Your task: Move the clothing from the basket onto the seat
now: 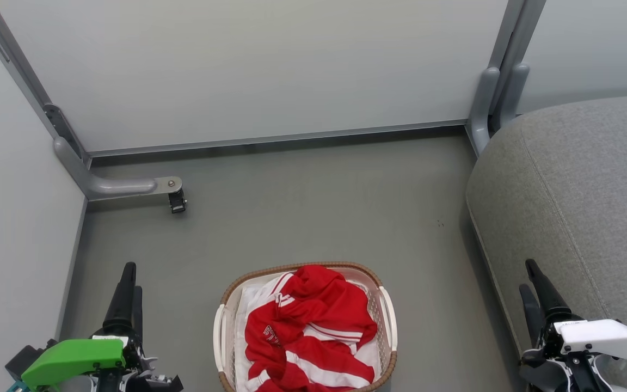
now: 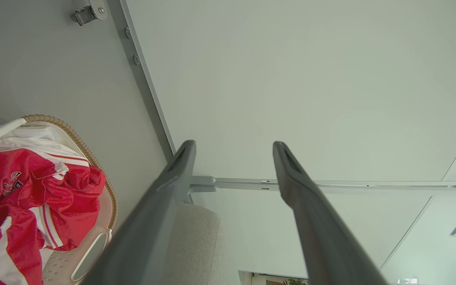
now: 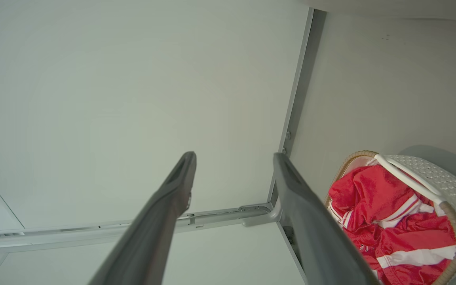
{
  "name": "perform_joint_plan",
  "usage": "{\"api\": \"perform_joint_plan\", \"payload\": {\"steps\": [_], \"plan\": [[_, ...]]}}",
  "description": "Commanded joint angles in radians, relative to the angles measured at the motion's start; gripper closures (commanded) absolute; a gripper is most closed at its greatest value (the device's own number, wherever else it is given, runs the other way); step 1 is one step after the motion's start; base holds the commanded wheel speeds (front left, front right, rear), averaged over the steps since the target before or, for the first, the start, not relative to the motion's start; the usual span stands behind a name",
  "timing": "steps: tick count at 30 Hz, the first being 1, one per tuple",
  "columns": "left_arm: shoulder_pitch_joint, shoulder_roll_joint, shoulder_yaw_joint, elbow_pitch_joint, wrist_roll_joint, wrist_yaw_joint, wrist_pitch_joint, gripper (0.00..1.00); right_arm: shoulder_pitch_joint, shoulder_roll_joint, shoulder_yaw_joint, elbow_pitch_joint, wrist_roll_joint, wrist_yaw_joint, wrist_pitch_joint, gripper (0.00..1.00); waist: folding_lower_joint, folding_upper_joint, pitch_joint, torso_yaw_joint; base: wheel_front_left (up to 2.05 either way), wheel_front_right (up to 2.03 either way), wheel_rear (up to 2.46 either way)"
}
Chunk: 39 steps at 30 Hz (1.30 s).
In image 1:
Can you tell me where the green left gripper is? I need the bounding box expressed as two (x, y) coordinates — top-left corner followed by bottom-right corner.
(20, 262), (185, 392)

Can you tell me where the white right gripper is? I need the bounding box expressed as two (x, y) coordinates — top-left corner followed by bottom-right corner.
(519, 259), (627, 392)

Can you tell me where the red white-striped jacket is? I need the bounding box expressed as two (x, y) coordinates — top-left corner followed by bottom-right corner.
(244, 265), (379, 392)

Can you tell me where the grey fabric sofa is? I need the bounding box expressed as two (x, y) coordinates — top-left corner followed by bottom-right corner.
(465, 95), (627, 392)

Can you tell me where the white laundry basket brown rim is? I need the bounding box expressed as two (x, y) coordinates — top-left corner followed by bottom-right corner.
(213, 261), (399, 392)

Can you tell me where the black caster wheel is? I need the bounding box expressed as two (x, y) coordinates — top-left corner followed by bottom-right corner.
(168, 188), (188, 214)

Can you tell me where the long grey partition foot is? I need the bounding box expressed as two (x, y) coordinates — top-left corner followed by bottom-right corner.
(53, 136), (183, 201)

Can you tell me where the white garment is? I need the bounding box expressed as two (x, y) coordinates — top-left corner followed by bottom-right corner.
(234, 271), (383, 392)

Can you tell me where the grey partition bottom rail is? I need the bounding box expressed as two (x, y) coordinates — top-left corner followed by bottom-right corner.
(86, 119), (469, 159)

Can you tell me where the grey partition double post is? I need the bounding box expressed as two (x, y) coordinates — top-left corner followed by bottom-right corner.
(487, 0), (547, 134)

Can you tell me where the grey partition corner post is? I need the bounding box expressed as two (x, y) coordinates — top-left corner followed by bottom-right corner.
(0, 0), (92, 167)

